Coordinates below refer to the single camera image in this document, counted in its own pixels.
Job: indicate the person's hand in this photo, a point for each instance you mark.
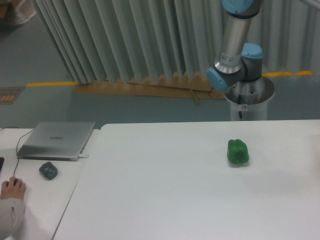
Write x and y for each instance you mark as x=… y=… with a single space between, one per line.
x=8 y=190

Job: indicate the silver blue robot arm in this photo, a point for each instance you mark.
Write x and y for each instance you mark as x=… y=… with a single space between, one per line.
x=235 y=50

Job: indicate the grey sleeved forearm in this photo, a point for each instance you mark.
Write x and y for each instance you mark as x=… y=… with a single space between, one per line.
x=12 y=211

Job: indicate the black keyboard edge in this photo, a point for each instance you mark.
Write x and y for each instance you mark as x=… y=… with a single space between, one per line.
x=2 y=160

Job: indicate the silver closed laptop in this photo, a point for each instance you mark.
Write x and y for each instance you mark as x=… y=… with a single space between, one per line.
x=57 y=141

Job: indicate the brown floor warning sticker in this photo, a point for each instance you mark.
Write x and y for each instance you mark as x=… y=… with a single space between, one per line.
x=9 y=94

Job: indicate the pale green folding curtain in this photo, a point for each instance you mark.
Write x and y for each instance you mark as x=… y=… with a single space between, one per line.
x=125 y=39

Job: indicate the cardboard boxes in corner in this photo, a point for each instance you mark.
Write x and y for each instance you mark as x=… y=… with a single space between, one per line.
x=16 y=12

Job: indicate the brown cardboard sheet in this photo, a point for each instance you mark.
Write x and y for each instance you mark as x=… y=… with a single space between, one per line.
x=197 y=87

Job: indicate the green bell pepper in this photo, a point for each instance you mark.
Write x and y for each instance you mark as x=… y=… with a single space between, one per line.
x=237 y=152

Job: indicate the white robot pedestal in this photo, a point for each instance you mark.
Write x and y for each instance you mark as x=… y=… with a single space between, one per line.
x=249 y=100

